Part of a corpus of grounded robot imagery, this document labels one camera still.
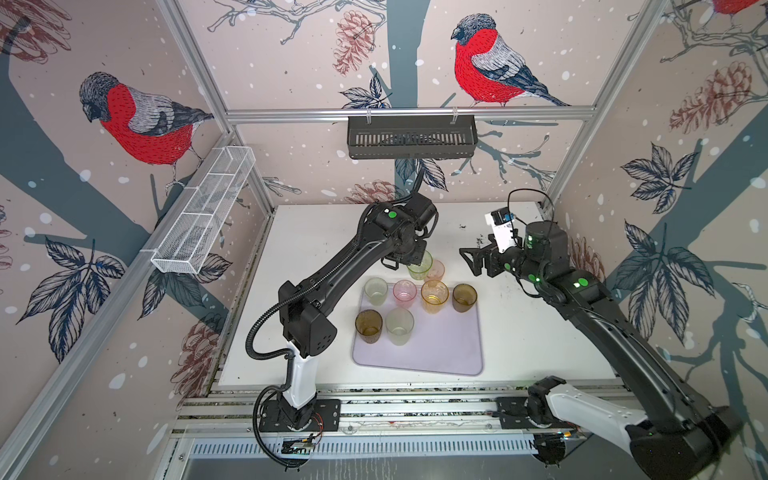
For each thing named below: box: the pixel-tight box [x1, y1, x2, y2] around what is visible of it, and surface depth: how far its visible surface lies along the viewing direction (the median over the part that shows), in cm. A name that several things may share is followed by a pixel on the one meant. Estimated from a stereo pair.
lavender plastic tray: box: [352, 284, 483, 377], surface depth 87 cm
